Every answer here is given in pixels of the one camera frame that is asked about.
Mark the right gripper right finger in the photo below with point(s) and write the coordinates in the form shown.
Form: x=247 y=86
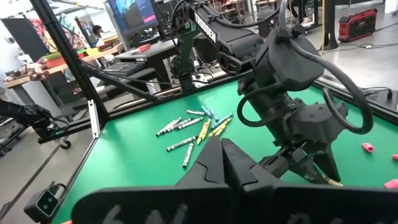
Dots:
x=311 y=205

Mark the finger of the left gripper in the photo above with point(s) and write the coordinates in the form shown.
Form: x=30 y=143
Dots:
x=308 y=169
x=329 y=163

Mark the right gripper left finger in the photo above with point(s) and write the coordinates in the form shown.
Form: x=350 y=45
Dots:
x=155 y=205

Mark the black background robot arm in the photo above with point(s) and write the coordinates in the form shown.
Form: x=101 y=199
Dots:
x=28 y=115

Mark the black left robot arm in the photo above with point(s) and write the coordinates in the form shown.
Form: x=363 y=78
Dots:
x=217 y=34

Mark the green table mat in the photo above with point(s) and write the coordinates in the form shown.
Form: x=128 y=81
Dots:
x=140 y=155

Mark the white crayon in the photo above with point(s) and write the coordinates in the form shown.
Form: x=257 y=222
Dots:
x=169 y=126
x=190 y=123
x=188 y=155
x=196 y=112
x=179 y=124
x=182 y=143

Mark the red black toolbox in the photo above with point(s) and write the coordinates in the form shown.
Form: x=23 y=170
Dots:
x=357 y=25

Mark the black keyboard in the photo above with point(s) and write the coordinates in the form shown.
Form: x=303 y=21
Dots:
x=124 y=68

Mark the gray computer desk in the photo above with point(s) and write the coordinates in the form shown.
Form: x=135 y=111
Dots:
x=149 y=51

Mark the cluttered wooden table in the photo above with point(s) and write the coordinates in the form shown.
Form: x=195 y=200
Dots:
x=62 y=67

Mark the person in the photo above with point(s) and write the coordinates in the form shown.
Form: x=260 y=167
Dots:
x=97 y=31

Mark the computer monitor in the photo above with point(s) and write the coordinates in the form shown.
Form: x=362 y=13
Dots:
x=133 y=15

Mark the silver frame bracket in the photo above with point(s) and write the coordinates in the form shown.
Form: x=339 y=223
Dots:
x=93 y=119

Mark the black stereo camera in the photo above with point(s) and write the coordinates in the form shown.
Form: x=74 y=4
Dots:
x=43 y=205

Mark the black aluminium table frame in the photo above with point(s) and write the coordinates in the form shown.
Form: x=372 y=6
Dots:
x=70 y=68

